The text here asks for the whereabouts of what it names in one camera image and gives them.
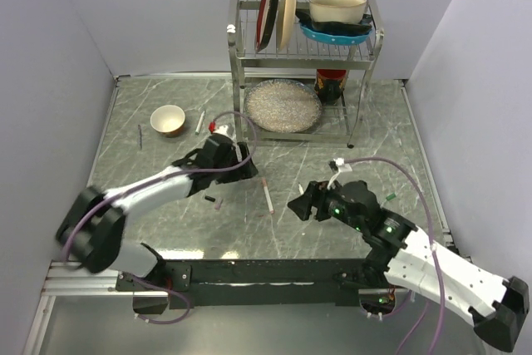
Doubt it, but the purple cable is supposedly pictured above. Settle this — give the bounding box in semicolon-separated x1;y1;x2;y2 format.
342;157;448;355
60;111;261;326

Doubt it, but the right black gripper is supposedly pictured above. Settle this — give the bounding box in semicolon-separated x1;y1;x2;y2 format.
287;177;364;231

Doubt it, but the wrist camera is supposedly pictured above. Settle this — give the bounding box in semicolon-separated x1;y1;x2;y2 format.
209;121;234;140
329;157;352;174

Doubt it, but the red black plate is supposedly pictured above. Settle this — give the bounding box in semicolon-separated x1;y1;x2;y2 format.
255;0;279;52

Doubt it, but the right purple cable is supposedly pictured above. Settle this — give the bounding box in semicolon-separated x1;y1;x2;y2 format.
342;157;448;355

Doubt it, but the speckled grey plate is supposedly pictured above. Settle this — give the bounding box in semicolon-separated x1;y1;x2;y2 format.
244;78;323;133

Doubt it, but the beige plate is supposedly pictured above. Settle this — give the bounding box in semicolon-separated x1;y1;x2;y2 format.
276;0;297;52

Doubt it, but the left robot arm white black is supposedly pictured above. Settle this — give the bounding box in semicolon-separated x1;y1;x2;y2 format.
56;133;258;290

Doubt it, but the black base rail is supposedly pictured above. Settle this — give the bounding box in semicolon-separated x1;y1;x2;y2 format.
116;257;412;314

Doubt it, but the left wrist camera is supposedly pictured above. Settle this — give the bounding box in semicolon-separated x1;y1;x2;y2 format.
209;121;234;140

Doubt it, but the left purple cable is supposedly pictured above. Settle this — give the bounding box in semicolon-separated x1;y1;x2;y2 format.
60;111;261;326

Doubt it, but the white pen orange cap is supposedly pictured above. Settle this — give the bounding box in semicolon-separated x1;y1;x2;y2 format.
261;177;274;214

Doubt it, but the cream ceramic bowl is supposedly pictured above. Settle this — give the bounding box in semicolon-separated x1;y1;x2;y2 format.
309;0;367;24

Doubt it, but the blue dotted dish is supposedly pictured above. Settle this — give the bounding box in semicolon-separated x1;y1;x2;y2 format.
300;25;372;46

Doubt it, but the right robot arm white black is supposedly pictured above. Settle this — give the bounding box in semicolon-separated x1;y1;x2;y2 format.
288;180;530;353

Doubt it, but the green tipped white pen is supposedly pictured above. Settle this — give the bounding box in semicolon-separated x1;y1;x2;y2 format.
195;110;206;136

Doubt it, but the red black mug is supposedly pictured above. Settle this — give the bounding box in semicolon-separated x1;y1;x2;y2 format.
314;69;347;104

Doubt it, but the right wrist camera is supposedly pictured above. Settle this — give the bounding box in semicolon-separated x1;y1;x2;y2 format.
329;157;352;174

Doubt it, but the small cream bowl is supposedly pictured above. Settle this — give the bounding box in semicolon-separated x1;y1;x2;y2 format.
150;105;186;137

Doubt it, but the steel dish rack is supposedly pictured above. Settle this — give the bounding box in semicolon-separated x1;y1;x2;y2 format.
227;0;384;149

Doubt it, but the black dish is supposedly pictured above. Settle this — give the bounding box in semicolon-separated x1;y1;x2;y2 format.
295;9;372;37

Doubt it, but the purple thin pen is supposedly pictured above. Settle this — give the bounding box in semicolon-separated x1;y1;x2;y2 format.
137;124;143;150

